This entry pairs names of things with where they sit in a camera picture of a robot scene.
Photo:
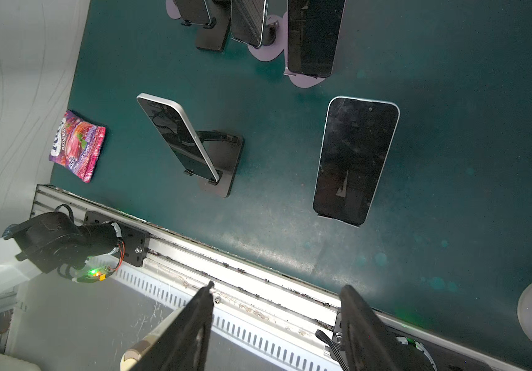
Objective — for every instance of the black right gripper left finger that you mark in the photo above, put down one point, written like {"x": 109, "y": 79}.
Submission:
{"x": 185, "y": 342}

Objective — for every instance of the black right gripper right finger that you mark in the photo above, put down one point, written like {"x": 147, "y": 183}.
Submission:
{"x": 368, "y": 344}

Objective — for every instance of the black phone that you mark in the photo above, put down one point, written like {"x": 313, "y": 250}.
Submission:
{"x": 194, "y": 13}
{"x": 173, "y": 124}
{"x": 313, "y": 32}
{"x": 356, "y": 141}
{"x": 247, "y": 21}

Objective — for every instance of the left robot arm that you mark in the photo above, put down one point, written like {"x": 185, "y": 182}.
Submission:
{"x": 51, "y": 240}

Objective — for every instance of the black flat phone stand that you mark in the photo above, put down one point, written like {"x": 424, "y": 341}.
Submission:
{"x": 224, "y": 150}

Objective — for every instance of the back black phone stand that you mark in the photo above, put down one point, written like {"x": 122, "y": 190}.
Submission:
{"x": 214, "y": 39}

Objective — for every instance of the black phone on grey stand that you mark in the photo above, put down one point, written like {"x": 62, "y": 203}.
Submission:
{"x": 313, "y": 32}

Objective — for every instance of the purple snack packet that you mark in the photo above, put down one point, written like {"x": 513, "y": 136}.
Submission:
{"x": 77, "y": 145}

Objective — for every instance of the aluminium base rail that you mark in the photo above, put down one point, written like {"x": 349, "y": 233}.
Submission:
{"x": 285, "y": 305}

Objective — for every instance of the white vented cable duct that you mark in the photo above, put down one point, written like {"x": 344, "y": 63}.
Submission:
{"x": 229, "y": 323}

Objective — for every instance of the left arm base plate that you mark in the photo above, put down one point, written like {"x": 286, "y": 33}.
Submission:
{"x": 110, "y": 236}

